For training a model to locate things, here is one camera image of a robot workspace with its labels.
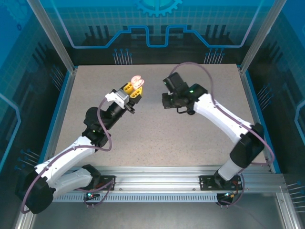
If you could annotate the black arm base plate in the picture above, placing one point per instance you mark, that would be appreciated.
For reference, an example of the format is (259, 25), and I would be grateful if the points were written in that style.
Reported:
(207, 182)
(104, 180)

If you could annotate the aluminium mounting rail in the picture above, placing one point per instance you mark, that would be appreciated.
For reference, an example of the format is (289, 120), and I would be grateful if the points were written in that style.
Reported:
(155, 179)

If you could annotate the small lit circuit board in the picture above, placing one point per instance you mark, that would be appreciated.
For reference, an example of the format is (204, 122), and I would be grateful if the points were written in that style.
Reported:
(90, 194)
(228, 195)

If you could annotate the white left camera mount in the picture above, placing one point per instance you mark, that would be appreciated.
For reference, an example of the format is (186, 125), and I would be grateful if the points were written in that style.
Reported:
(110, 96)

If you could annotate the aluminium frame post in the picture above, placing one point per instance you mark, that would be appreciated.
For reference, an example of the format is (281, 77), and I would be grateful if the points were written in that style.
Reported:
(259, 35)
(54, 40)

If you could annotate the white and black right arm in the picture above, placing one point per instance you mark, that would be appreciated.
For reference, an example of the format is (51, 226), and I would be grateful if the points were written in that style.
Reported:
(219, 114)

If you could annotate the glossy earbud charging case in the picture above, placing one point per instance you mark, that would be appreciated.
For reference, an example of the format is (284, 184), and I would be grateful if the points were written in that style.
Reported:
(137, 81)

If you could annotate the aluminium side rail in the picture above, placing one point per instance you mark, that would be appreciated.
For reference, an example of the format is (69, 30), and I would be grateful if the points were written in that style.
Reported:
(64, 95)
(287, 210)

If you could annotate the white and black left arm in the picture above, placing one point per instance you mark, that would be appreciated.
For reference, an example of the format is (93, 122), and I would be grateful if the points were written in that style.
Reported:
(66, 155)

